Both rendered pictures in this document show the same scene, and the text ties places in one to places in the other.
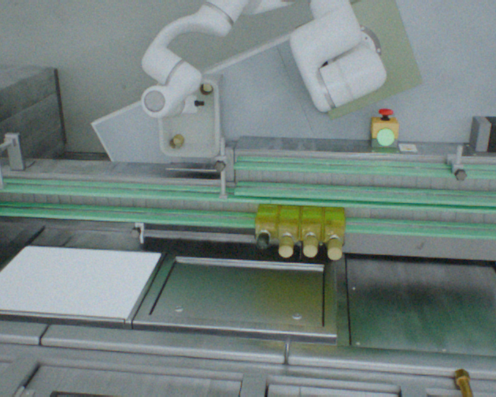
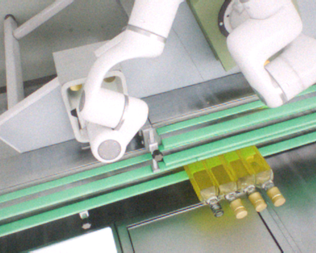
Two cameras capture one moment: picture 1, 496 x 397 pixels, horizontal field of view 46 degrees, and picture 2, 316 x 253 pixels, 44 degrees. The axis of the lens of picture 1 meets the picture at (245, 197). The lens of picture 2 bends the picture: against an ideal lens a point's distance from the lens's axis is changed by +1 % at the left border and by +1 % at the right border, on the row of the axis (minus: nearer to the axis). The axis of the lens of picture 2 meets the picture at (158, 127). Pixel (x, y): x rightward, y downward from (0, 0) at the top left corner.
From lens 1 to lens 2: 87 cm
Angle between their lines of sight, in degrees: 27
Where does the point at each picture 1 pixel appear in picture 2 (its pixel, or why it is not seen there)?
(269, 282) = (217, 226)
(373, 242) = not seen: hidden behind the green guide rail
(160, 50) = (101, 97)
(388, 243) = not seen: hidden behind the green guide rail
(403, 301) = (312, 199)
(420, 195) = (307, 114)
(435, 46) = not seen: outside the picture
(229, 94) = (124, 68)
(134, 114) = (32, 110)
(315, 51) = (264, 56)
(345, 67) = (300, 68)
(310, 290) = (253, 223)
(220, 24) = (158, 50)
